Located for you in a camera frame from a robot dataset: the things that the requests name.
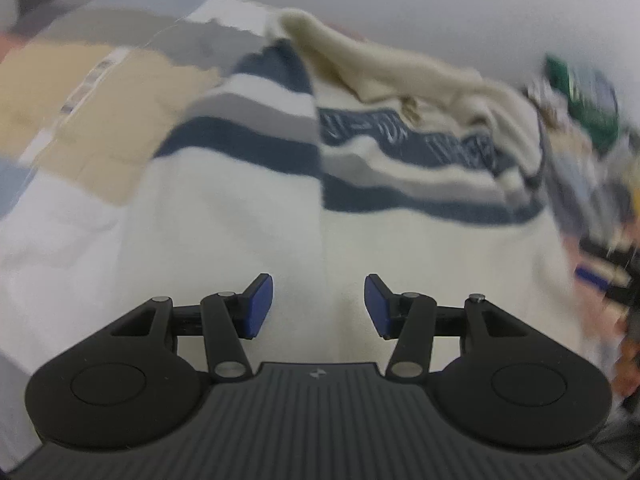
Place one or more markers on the patchwork bed cover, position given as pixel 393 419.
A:
pixel 90 110

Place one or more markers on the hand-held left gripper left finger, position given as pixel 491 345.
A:
pixel 260 305

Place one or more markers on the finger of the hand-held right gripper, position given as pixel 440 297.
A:
pixel 592 274

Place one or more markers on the cream striped knit sweater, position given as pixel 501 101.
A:
pixel 310 240

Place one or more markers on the green plastic bag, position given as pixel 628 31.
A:
pixel 590 105

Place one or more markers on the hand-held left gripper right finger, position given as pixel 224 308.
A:
pixel 378 305

